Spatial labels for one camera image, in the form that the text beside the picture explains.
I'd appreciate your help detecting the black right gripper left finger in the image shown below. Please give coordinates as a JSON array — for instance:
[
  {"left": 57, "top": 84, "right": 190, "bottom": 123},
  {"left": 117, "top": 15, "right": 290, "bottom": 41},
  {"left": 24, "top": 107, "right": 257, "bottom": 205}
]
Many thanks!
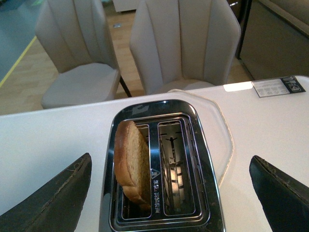
[{"left": 0, "top": 153, "right": 92, "bottom": 232}]

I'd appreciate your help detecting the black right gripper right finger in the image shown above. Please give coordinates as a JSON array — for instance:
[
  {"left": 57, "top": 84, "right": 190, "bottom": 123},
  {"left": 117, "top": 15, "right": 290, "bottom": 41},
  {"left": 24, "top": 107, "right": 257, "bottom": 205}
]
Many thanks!
[{"left": 249, "top": 156, "right": 309, "bottom": 232}]

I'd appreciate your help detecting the brown bread slice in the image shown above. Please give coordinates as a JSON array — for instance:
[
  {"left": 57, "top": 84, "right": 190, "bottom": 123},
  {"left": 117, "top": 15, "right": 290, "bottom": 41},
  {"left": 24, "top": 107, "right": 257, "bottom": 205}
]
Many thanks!
[{"left": 114, "top": 120, "right": 151, "bottom": 212}]

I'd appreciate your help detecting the white chrome toaster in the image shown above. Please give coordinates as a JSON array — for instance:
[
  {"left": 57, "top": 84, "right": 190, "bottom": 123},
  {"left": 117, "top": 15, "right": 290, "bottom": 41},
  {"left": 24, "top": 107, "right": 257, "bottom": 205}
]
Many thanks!
[{"left": 99, "top": 100, "right": 225, "bottom": 232}]

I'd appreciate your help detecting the black white label sticker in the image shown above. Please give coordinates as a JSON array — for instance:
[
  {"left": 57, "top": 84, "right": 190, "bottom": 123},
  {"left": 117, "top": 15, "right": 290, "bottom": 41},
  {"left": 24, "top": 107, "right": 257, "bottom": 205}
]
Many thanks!
[{"left": 253, "top": 76, "right": 306, "bottom": 98}]

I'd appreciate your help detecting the brown sofa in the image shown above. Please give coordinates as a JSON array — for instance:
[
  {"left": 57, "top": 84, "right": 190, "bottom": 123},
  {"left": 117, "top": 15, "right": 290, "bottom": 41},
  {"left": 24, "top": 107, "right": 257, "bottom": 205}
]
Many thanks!
[{"left": 240, "top": 0, "right": 309, "bottom": 80}]

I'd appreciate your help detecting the beige left dining chair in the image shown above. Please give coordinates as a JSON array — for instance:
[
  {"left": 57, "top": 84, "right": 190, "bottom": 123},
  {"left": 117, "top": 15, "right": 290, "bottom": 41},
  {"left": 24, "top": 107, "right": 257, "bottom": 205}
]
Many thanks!
[{"left": 35, "top": 0, "right": 121, "bottom": 109}]

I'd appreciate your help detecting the beige dining chair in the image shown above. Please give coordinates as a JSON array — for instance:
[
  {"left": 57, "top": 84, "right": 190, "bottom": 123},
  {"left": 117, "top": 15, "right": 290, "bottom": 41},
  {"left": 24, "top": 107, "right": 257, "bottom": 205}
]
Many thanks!
[
  {"left": 130, "top": 0, "right": 241, "bottom": 95},
  {"left": 35, "top": 0, "right": 121, "bottom": 109}
]

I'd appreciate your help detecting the beige right dining chair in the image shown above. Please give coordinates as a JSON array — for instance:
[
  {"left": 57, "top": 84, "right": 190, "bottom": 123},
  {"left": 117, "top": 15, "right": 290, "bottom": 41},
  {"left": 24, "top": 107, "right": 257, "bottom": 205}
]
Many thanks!
[{"left": 130, "top": 0, "right": 241, "bottom": 95}]

